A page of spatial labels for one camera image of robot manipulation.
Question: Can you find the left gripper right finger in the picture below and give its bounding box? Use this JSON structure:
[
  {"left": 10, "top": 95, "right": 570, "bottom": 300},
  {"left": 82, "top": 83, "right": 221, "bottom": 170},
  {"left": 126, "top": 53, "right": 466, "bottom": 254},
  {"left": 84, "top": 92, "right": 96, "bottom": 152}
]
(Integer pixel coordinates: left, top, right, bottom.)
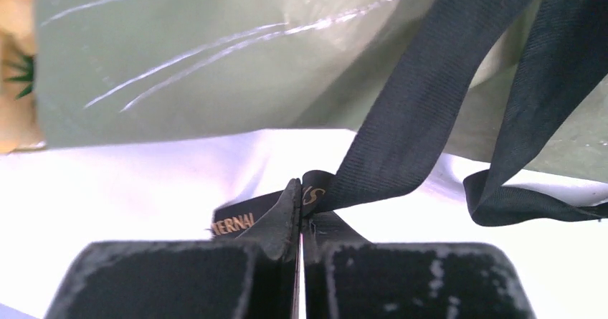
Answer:
[{"left": 302, "top": 211, "right": 535, "bottom": 319}]

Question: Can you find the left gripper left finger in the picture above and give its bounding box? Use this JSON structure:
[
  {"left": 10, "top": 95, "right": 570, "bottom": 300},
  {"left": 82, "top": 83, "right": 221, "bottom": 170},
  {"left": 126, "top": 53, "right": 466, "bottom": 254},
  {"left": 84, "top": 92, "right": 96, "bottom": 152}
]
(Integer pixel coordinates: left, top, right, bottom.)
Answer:
[{"left": 46, "top": 179, "right": 301, "bottom": 318}]

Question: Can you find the green orange wrapping paper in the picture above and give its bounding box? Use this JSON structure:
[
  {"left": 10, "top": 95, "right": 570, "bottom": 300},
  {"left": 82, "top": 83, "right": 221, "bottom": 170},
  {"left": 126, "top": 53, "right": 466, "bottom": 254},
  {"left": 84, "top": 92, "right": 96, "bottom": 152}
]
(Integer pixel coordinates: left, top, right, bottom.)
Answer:
[{"left": 33, "top": 0, "right": 608, "bottom": 185}]

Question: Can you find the yellow flower stem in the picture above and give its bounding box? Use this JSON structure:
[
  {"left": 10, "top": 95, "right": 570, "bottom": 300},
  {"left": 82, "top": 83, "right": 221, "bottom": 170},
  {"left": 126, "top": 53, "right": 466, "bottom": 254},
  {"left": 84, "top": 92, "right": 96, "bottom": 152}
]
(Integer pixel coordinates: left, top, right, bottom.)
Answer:
[{"left": 1, "top": 0, "right": 44, "bottom": 154}]

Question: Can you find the black printed ribbon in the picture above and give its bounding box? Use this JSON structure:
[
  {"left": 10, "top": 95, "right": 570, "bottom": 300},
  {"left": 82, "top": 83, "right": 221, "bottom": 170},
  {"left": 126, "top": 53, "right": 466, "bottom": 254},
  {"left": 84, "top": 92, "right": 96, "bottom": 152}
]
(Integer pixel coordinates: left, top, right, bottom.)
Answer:
[{"left": 211, "top": 0, "right": 607, "bottom": 241}]

